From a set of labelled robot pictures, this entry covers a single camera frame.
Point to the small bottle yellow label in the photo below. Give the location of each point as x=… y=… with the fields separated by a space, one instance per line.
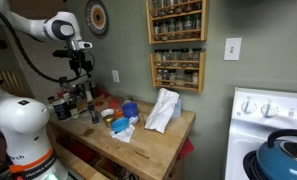
x=74 y=111

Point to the white wall outlet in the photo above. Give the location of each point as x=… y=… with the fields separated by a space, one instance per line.
x=115 y=76

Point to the wooden butcher block cart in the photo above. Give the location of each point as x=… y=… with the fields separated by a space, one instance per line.
x=144 y=146

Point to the black stove burner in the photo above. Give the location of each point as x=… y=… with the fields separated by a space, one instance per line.
x=249 y=165

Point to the white kitchen stove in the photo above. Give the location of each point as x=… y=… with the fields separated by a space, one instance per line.
x=244 y=140

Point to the glass spice jar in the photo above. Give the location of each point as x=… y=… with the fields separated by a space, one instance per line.
x=175 y=56
x=166 y=56
x=187 y=6
x=158 y=56
x=165 y=76
x=172 y=28
x=188 y=26
x=178 y=6
x=172 y=76
x=169 y=7
x=188 y=78
x=159 y=76
x=164 y=30
x=195 y=78
x=196 y=24
x=162 y=8
x=155 y=9
x=157 y=30
x=197 y=4
x=179 y=27
x=196 y=56
x=184 y=56

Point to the white crumpled cloth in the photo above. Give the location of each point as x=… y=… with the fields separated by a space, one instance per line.
x=161 y=111

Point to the white crumpled tissue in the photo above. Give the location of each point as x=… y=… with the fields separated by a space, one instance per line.
x=123 y=136

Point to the light blue container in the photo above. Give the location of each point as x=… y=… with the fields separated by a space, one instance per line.
x=178 y=108

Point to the blue plastic cup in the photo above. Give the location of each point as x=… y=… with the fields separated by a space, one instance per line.
x=130 y=110

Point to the red hanging cloth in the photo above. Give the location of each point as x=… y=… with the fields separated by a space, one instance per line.
x=186 y=148

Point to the white light switch plate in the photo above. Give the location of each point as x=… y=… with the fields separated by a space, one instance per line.
x=232 y=49

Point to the small jar metal lid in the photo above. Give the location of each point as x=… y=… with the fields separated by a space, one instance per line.
x=128 y=99

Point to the red plastic container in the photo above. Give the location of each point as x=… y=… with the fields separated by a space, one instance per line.
x=114 y=102

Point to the wooden spice rack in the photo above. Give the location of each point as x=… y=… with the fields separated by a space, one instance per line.
x=201 y=71
x=203 y=20

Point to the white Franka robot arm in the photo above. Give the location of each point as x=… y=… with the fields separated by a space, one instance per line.
x=21 y=123

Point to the white stove knob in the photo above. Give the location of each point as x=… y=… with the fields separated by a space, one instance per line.
x=248 y=106
x=269 y=109

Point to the dark pepper grinder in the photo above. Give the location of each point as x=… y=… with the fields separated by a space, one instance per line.
x=93 y=113

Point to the wooden slatted chair back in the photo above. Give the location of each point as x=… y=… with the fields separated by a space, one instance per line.
x=8 y=83

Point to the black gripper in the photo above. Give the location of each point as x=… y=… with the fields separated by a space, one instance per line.
x=77 y=58

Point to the white shaker bottle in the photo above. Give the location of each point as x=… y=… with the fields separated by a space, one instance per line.
x=88 y=93

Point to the gold jar white lid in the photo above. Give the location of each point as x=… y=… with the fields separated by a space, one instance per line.
x=108 y=118

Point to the blue plastic lid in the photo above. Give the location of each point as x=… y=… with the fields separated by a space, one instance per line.
x=120 y=125

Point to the orange plastic cup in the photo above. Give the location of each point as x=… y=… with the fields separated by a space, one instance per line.
x=118 y=113

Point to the low wooden table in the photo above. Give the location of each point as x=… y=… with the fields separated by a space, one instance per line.
x=78 y=165

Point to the small dark bottle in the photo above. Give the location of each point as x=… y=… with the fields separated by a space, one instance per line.
x=51 y=99

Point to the patterned decorative wall plate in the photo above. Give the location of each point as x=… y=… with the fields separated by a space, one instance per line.
x=96 y=16

